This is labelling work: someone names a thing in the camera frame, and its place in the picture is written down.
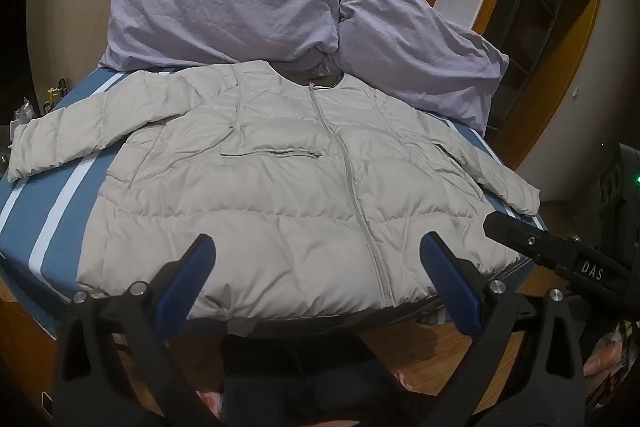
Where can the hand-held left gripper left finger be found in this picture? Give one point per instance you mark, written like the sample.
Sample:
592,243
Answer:
186,279

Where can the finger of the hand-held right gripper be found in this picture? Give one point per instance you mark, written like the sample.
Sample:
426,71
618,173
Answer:
525,239

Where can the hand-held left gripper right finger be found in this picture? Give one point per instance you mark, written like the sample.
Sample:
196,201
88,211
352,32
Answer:
452,282

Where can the beige puffer jacket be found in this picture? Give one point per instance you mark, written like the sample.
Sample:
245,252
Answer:
280,187

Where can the person's right hand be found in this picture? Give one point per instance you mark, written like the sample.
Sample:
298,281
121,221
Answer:
602,364

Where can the blue white striped bed sheet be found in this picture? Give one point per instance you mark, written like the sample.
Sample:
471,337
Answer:
45,202

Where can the person's dark trousers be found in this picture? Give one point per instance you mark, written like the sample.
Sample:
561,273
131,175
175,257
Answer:
310,387

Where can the small lilac pillow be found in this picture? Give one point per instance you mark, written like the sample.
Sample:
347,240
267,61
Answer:
415,57

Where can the small yellow toy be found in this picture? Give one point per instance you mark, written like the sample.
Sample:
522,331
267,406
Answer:
52,94

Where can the clear plastic bottle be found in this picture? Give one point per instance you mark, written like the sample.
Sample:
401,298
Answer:
22,112

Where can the large lilac pillow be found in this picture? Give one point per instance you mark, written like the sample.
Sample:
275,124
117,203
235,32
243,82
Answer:
220,9

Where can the orange wooden door frame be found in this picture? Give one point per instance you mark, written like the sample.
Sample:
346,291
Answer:
550,107

